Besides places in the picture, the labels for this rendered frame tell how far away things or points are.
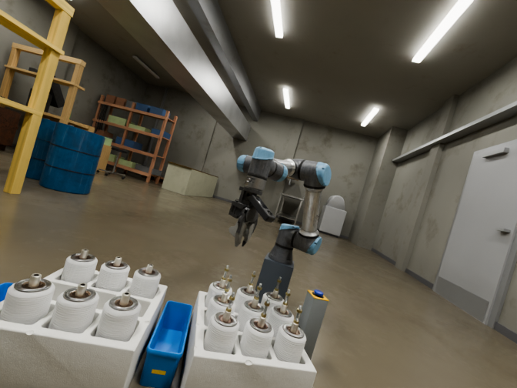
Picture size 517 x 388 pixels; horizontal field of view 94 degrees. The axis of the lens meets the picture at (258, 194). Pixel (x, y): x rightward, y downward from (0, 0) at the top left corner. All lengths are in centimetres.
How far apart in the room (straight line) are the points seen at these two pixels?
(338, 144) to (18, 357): 850
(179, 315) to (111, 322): 42
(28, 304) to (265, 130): 840
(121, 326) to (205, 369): 26
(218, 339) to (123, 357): 25
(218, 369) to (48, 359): 42
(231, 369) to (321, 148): 811
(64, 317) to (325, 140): 836
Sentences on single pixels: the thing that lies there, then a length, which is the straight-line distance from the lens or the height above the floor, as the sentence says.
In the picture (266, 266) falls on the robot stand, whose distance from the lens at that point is 148.
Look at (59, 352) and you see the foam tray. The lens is 87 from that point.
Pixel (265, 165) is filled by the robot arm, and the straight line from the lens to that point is 85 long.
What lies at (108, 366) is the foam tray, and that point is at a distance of 85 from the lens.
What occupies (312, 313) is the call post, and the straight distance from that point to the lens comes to 114.
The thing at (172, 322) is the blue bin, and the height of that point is 3.
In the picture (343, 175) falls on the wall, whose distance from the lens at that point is 857.
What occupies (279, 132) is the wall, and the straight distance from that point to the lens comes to 879.
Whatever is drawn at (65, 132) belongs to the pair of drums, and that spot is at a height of 68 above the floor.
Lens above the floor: 67
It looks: 1 degrees down
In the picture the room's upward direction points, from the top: 17 degrees clockwise
